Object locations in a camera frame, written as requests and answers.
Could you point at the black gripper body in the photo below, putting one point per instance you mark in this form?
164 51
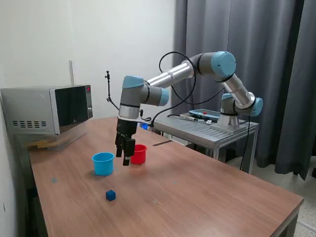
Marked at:
126 127

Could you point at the blue cube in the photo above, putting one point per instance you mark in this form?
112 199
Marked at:
110 195

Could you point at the red plastic cup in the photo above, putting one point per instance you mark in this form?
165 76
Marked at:
139 155

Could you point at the dark thin strip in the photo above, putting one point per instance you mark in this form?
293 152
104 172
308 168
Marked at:
161 143

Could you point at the thin white wall rod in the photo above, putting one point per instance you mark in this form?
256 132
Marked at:
71 74

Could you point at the grey curtain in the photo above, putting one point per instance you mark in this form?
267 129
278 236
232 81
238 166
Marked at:
284 74

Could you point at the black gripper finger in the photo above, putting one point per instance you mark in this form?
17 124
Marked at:
119 145
128 151

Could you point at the blue plastic cup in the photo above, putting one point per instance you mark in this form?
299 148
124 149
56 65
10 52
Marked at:
103 166

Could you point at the wooden block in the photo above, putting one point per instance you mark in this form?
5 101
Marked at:
42 144

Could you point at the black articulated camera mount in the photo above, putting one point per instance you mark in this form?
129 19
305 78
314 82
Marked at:
108 91

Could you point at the blue teach pendant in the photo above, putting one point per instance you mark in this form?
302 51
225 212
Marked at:
209 113

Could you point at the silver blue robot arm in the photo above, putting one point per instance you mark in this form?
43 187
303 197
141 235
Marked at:
172 74

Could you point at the grey metal robot stand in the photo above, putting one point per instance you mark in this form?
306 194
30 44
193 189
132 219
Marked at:
222 134

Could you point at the silver microwave oven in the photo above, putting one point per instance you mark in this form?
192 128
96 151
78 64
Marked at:
29 108

